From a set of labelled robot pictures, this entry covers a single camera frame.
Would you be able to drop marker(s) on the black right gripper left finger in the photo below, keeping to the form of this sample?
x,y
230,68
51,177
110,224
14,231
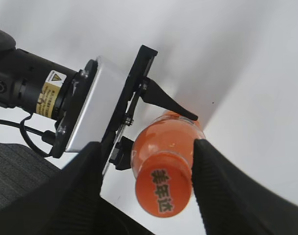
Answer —
x,y
70,204

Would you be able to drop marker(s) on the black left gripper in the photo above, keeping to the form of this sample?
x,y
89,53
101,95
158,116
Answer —
x,y
119,154

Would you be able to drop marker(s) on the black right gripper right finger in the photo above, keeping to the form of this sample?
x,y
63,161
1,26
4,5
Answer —
x,y
232,203

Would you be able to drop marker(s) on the orange soda bottle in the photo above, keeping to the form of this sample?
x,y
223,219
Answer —
x,y
170,132

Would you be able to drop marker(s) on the orange bottle cap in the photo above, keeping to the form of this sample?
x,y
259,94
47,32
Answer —
x,y
163,184

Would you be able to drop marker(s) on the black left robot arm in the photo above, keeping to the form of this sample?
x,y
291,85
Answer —
x,y
37,86

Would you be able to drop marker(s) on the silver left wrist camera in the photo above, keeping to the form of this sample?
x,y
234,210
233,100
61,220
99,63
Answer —
x,y
99,105

